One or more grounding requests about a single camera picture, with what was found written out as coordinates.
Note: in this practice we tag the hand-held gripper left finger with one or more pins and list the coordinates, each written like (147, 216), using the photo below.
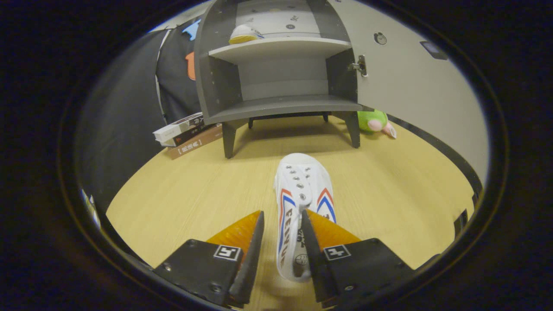
(252, 259)

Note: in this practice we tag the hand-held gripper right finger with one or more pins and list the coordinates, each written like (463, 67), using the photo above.
(313, 259)

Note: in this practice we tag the white shoe with striped side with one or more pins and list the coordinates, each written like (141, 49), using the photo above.
(242, 33)
(302, 177)

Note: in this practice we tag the grey shoe cabinet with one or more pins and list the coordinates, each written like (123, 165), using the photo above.
(281, 106)

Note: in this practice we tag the beige shoe cabinet door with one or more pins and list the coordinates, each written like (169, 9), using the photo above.
(410, 86)

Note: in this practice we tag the brown book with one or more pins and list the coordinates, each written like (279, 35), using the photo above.
(198, 144)

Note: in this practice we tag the dark book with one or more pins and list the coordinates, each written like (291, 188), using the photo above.
(194, 134)

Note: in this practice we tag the green plush toy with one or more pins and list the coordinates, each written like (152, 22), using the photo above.
(370, 120)

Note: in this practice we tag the black backdrop cloth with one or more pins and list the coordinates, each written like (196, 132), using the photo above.
(125, 108)

